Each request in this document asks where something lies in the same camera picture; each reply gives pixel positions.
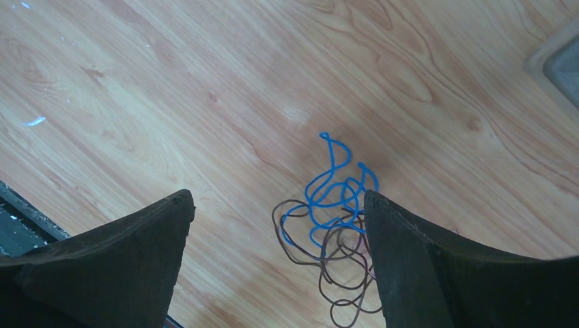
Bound wooden chessboard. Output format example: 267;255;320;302
524;17;578;122

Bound brown wire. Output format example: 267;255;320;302
271;199;384;328

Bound blue wire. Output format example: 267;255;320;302
280;132;380;251

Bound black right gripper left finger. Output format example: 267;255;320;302
1;189;195;327

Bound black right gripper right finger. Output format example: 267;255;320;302
364;191;578;327

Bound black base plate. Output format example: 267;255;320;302
1;182;70;257

